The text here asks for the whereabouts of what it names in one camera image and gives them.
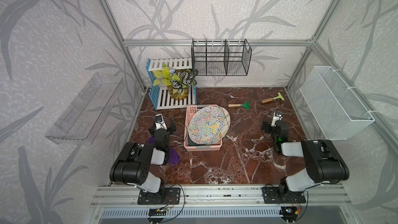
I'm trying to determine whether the purple cloth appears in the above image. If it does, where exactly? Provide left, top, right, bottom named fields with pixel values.
left=151, top=148, right=180, bottom=166

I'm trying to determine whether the colourful mosaic round plate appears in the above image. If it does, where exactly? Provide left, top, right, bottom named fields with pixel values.
left=188, top=106, right=224, bottom=144

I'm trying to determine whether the striped white round plate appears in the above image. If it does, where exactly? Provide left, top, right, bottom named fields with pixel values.
left=217, top=106, right=231, bottom=139

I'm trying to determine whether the dark teal square plate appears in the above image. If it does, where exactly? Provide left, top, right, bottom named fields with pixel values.
left=188, top=137, right=212, bottom=146

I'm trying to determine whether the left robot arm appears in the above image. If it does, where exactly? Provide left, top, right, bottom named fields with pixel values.
left=109, top=114, right=177, bottom=195

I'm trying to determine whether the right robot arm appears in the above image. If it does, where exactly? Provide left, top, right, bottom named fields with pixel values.
left=262, top=120, right=350, bottom=195

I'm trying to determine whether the blue white slatted crate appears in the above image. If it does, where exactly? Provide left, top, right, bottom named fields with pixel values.
left=146, top=58, right=197, bottom=110

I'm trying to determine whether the pink plastic basket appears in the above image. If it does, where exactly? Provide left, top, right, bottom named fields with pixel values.
left=183, top=104, right=222, bottom=152

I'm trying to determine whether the potted plant yellow pot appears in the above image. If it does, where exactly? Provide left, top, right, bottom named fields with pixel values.
left=153, top=64, right=199, bottom=101

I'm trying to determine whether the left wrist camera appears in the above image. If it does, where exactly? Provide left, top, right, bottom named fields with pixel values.
left=154, top=114, right=164, bottom=124

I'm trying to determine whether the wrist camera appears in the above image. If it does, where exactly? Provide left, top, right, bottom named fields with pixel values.
left=271, top=111, right=283, bottom=127
left=154, top=114, right=164, bottom=124

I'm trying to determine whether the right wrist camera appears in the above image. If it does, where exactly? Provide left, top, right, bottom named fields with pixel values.
left=271, top=111, right=283, bottom=127

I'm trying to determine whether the green rake wooden handle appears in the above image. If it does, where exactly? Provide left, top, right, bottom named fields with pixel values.
left=228, top=100, right=251, bottom=110

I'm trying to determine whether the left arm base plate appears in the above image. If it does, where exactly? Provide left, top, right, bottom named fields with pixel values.
left=137, top=187, right=182, bottom=205

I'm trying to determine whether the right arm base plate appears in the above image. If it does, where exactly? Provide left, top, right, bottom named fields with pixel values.
left=261, top=186, right=306, bottom=204

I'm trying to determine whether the white wire wall basket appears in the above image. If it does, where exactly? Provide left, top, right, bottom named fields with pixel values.
left=300, top=66, right=375, bottom=140

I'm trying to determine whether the aluminium front rail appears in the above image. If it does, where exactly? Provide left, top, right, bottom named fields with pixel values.
left=90, top=184, right=353, bottom=208

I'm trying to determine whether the clear plastic wall shelf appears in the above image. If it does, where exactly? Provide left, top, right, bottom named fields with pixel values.
left=45, top=73, right=125, bottom=145

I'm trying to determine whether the black wire wall basket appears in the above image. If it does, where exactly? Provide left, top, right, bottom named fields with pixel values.
left=191, top=39, right=252, bottom=76

